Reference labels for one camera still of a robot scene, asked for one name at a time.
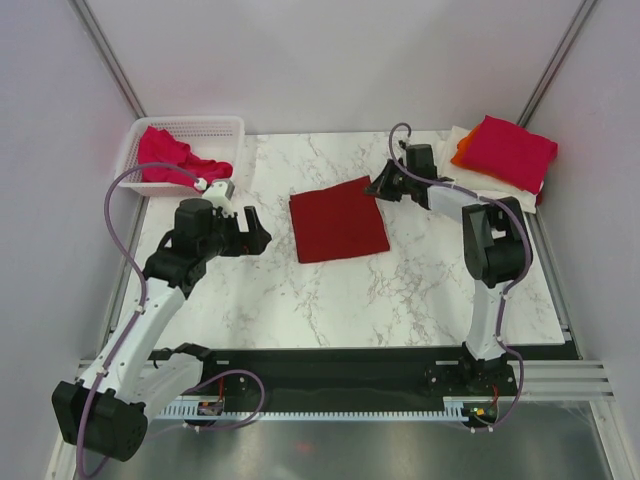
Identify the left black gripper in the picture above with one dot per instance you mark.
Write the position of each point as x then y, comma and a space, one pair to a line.
252, 242

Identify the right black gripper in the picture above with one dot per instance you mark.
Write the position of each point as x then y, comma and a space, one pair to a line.
381, 187

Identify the dark red t shirt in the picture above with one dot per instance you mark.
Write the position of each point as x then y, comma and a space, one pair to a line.
339, 222

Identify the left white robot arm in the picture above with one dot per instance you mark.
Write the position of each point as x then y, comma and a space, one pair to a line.
108, 409

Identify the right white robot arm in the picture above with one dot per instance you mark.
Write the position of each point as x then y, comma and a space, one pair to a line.
497, 254

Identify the folded cream t shirt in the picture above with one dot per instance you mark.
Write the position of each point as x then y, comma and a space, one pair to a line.
480, 183

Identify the folded orange t shirt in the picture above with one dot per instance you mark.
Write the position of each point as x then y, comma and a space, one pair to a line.
474, 158

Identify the white plastic basket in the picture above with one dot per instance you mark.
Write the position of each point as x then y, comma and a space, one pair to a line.
217, 137

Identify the folded pink t shirt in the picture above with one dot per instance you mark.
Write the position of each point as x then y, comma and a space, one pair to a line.
521, 158

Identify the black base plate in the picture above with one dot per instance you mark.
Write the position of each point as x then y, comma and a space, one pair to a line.
353, 379

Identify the white slotted cable duct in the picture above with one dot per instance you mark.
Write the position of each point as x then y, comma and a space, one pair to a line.
201, 410

